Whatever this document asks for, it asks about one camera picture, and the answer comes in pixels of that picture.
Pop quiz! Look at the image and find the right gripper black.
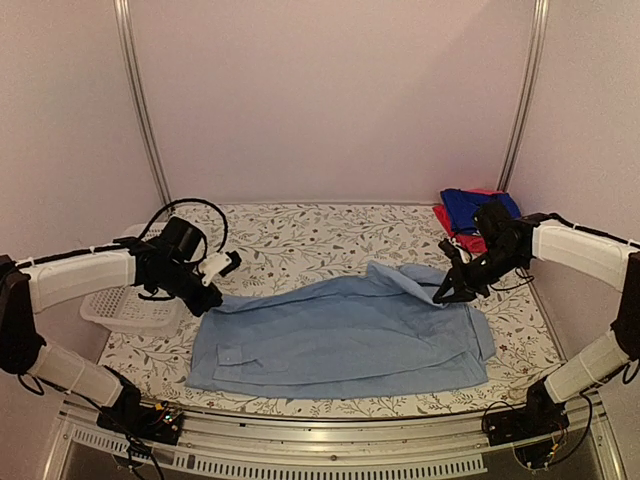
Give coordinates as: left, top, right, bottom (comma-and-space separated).
435, 243, 527, 303

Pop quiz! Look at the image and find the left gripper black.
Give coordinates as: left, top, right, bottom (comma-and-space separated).
153, 259, 222, 317

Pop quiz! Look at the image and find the blue printed t-shirt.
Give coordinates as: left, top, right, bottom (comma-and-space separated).
440, 188, 521, 235

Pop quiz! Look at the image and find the light blue shirt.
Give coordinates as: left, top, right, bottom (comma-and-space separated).
186, 262, 496, 400

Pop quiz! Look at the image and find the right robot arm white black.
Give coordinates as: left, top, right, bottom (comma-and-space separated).
434, 202, 639, 436

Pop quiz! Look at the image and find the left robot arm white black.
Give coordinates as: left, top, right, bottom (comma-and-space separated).
1, 237, 222, 434

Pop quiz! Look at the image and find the white plastic laundry basket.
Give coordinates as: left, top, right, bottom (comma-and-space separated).
79, 223, 184, 335

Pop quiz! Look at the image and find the folded pink garment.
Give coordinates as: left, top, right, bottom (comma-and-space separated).
433, 189, 500, 254

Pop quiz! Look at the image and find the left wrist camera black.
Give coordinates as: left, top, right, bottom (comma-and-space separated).
158, 217, 206, 263

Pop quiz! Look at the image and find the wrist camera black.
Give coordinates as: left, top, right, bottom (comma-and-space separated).
473, 200, 512, 243
158, 217, 206, 263

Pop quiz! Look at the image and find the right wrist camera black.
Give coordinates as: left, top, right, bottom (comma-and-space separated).
473, 200, 512, 243

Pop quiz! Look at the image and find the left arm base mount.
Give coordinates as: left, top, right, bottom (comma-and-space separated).
97, 400, 184, 446

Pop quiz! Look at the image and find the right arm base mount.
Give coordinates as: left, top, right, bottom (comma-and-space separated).
481, 400, 569, 446

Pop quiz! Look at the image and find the aluminium front rail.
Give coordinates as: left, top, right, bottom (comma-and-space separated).
43, 394, 629, 479

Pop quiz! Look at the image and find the left aluminium corner post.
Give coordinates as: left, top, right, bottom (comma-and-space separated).
113, 0, 172, 205

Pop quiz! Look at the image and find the aluminium corner post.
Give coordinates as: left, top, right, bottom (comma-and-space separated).
497, 0, 549, 191
113, 0, 172, 205

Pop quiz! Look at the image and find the right aluminium corner post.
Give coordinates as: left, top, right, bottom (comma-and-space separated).
497, 0, 549, 191

